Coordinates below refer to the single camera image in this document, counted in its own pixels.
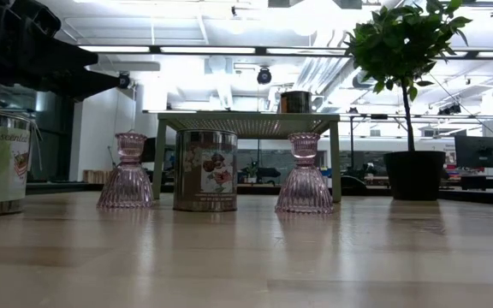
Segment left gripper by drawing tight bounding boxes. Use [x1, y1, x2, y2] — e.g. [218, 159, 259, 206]
[0, 0, 122, 102]

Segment pink glass candle stick holder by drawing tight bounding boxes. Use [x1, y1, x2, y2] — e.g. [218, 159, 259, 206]
[96, 131, 156, 210]
[274, 132, 335, 215]

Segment candle jar with floral label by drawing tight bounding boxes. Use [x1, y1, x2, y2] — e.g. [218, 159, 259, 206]
[172, 129, 239, 213]

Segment plain silver candle jar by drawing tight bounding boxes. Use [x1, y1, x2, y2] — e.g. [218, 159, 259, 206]
[279, 90, 312, 115]

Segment wooden crate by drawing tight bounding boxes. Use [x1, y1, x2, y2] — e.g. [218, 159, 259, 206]
[82, 169, 114, 185]

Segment green perforated metal shelf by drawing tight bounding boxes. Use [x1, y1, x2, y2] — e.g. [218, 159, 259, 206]
[151, 111, 342, 204]

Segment small background plant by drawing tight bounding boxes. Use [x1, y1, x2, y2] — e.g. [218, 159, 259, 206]
[241, 160, 282, 186]

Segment green leafy plant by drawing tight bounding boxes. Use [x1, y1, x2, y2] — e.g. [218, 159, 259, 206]
[343, 0, 473, 151]

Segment black plant pot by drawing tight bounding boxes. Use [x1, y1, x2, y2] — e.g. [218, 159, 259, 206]
[383, 150, 447, 202]

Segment black computer monitor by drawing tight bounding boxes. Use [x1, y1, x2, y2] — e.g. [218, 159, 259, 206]
[454, 135, 493, 169]

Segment overhead rail with light strips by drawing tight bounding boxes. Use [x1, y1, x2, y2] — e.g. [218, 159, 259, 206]
[77, 44, 493, 61]

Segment black overhead camera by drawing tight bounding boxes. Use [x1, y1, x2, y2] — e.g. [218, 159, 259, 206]
[256, 67, 273, 86]

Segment black aluminium table frame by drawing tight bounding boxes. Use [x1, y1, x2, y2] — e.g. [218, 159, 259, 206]
[26, 181, 493, 205]

